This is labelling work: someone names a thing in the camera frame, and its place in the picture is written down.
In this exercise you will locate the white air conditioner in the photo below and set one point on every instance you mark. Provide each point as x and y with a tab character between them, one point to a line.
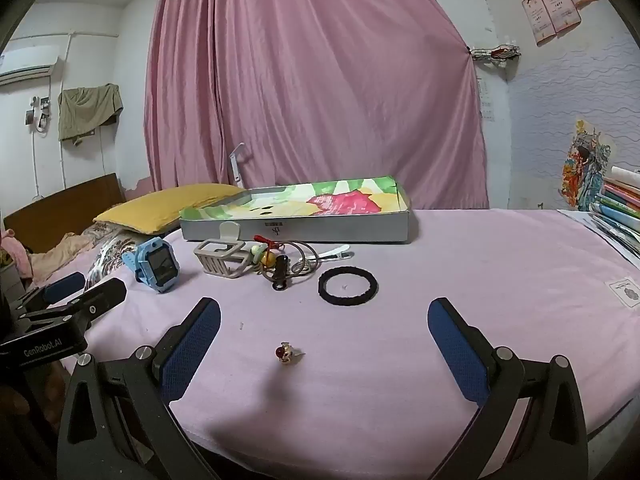
25	67

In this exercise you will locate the floral patterned pillow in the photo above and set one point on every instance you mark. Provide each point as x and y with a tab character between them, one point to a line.
110	255

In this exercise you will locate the olive green hanging cloth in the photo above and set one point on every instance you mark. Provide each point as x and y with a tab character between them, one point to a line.
85	110

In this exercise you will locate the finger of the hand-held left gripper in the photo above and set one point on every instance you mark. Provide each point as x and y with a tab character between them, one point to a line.
62	285
100	297

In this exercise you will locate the group of wall certificates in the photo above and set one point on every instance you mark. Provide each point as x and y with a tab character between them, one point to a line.
550	0

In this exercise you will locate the beige hair claw clip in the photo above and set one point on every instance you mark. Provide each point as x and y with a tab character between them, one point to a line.
212	260

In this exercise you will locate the white hair clip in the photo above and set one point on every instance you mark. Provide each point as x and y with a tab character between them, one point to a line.
335	252

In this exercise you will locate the colourful figure wall sticker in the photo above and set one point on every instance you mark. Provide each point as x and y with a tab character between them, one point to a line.
582	170

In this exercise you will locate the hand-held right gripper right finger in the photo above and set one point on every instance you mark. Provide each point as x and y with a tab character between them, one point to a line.
457	355

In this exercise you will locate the pink tablecloth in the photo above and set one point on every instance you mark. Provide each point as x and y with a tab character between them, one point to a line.
400	260

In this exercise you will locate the stack of books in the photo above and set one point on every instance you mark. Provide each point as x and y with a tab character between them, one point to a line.
620	200

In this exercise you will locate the pink curtain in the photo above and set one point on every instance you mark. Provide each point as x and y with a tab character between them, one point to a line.
325	85

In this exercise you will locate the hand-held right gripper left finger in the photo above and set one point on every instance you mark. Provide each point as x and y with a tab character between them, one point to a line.
192	345

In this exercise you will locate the small black key fob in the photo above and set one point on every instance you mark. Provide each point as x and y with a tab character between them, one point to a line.
281	275

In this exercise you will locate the brown wooden headboard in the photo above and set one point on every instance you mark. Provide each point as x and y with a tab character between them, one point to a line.
60	210

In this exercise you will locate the white window bracket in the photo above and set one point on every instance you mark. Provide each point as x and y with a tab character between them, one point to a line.
236	165

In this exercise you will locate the white printed card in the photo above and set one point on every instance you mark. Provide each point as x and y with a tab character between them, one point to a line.
625	292

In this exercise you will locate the white wall calendar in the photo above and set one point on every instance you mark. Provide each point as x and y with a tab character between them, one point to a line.
486	105

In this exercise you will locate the blue smartwatch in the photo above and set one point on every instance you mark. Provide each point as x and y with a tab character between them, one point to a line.
155	262

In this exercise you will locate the wall socket with charger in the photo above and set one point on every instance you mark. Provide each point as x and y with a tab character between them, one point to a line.
39	115

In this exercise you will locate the grey tray with painted lining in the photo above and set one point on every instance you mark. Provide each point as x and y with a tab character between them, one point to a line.
300	230

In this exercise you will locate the peach blanket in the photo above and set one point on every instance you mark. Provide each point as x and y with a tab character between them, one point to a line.
65	255

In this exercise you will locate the yellow pillow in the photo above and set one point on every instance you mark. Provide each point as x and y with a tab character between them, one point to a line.
160	207

